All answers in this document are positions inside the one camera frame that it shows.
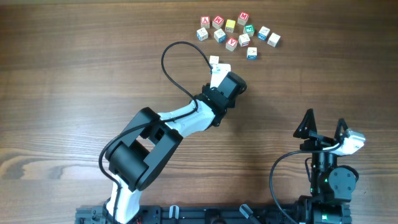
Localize red letter A block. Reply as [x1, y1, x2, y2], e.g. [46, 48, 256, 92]
[200, 16, 210, 29]

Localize blue letter D block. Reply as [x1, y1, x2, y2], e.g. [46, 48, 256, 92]
[246, 47, 257, 60]

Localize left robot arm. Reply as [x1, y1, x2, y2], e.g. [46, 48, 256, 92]
[98, 72, 247, 223]

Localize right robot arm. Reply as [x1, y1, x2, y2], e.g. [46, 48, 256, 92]
[293, 109, 366, 223]

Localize yellow wooden block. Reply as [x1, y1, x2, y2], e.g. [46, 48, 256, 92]
[225, 19, 236, 33]

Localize blue picture block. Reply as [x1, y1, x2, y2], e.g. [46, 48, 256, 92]
[197, 27, 208, 41]
[213, 29, 226, 43]

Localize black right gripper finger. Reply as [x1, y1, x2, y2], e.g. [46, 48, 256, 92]
[334, 118, 348, 142]
[293, 108, 317, 139]

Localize red letter M block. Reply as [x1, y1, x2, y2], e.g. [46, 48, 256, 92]
[238, 11, 249, 26]

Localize plain wooden block far right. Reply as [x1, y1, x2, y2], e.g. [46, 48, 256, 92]
[267, 32, 280, 47]

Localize blue picture block centre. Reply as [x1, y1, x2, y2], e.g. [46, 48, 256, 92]
[213, 29, 226, 43]

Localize red edged picture block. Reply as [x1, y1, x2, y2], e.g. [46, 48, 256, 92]
[238, 34, 251, 47]

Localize green letter block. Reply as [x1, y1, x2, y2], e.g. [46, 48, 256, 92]
[243, 24, 255, 37]

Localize blue block right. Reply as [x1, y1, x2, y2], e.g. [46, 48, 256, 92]
[257, 26, 271, 41]

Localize red letter Y block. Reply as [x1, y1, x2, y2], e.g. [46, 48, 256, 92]
[226, 37, 238, 52]

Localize blue picture block far left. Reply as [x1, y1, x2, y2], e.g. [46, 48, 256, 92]
[197, 27, 208, 41]

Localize plain picture block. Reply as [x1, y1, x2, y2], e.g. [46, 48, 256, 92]
[209, 55, 220, 69]

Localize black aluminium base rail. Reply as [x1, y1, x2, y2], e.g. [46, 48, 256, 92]
[75, 203, 352, 224]

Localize black right camera cable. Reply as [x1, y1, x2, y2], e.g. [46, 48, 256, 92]
[269, 142, 342, 224]

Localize red letter W block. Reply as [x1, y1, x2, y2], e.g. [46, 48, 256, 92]
[212, 15, 224, 29]

